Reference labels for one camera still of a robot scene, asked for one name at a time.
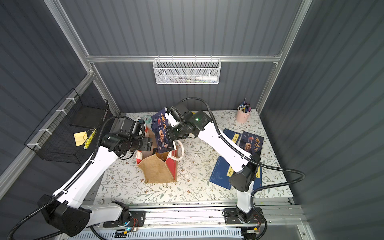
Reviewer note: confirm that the dark portrait book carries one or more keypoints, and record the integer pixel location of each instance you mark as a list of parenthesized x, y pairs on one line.
[(251, 143), (159, 128)]

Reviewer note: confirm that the white wire wall basket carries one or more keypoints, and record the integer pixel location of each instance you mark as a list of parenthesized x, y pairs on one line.
[(179, 71)]

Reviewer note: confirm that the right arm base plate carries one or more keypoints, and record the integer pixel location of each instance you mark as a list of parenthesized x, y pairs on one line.
[(235, 216)]

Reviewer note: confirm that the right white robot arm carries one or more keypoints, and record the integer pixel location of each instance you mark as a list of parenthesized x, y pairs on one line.
[(204, 126)]

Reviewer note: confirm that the yellow pen in basket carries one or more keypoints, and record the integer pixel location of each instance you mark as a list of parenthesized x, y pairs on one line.
[(89, 139)]

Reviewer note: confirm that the yellow sticky note pad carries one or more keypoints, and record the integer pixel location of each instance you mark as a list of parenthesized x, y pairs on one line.
[(80, 138)]

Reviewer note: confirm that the white marker in basket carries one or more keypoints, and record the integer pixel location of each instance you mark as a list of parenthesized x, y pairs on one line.
[(206, 79)]

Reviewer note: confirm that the pink pen cup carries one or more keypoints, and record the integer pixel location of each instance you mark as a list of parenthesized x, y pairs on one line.
[(243, 112)]

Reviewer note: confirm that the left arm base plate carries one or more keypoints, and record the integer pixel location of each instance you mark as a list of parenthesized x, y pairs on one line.
[(128, 219)]

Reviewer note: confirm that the blue book front centre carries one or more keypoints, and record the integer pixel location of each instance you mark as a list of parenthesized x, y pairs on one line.
[(221, 174)]

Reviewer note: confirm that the blue book front right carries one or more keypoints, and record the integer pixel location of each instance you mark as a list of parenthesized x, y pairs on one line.
[(258, 179)]

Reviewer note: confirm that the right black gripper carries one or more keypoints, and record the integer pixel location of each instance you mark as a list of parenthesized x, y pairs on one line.
[(173, 132)]

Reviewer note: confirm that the mint green small box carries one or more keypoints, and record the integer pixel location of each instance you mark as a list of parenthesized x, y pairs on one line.
[(148, 120)]

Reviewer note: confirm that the jute canvas bag red trim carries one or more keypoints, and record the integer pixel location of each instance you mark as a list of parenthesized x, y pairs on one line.
[(160, 168)]

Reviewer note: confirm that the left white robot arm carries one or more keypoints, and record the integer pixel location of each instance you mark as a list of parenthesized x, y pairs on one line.
[(63, 209)]

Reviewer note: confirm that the black tray in side basket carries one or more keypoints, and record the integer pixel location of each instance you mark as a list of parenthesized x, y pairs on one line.
[(88, 117)]

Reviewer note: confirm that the blue book middle right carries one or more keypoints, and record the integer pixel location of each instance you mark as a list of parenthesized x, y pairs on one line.
[(233, 136)]

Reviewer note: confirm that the blue book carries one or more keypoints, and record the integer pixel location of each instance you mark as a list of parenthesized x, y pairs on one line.
[(233, 136), (221, 174), (258, 179)]

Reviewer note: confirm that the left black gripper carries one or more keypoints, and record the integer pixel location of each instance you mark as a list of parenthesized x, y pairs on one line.
[(147, 144)]

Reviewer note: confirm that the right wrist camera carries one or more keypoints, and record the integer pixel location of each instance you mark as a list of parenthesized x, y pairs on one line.
[(172, 116)]

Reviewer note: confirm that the black wire side basket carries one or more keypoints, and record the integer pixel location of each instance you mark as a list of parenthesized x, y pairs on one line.
[(54, 140)]

